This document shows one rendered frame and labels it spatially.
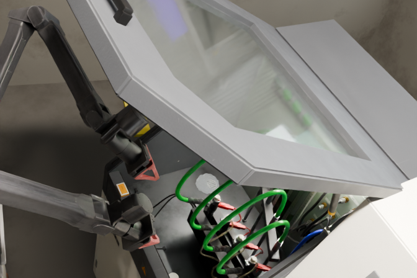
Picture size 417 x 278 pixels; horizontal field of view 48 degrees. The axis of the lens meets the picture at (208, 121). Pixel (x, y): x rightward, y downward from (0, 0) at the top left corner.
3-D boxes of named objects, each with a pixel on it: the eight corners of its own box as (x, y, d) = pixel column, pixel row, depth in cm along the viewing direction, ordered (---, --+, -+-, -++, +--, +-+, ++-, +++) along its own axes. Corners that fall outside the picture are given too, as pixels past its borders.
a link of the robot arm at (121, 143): (95, 134, 123) (100, 146, 119) (114, 117, 123) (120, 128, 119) (112, 148, 128) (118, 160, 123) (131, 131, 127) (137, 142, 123)
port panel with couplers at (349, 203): (297, 224, 164) (334, 172, 142) (304, 222, 166) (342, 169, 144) (319, 257, 157) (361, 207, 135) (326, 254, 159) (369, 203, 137)
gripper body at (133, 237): (157, 235, 123) (139, 227, 117) (127, 252, 125) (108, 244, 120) (153, 213, 127) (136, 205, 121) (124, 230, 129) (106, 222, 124)
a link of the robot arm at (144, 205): (82, 200, 115) (88, 231, 110) (118, 175, 112) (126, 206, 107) (114, 212, 124) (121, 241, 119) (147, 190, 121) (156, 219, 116)
